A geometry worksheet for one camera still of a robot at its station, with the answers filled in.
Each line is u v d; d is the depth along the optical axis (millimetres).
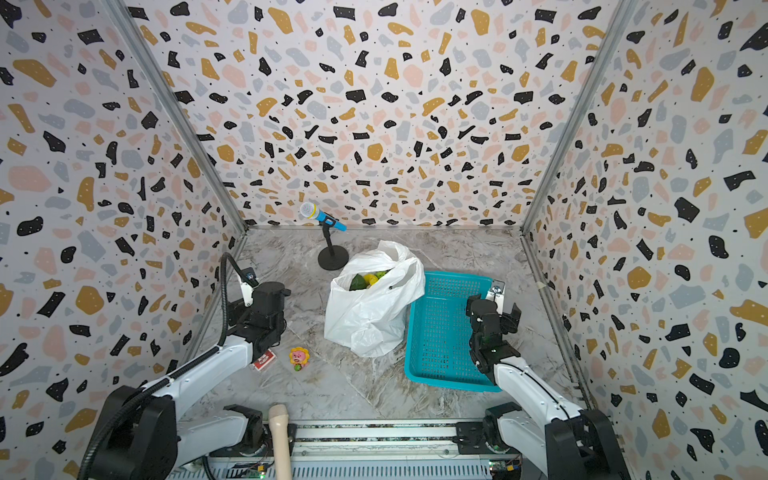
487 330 642
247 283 710
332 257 1121
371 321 793
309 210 903
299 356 834
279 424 731
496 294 715
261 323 653
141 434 395
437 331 944
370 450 731
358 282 966
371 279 953
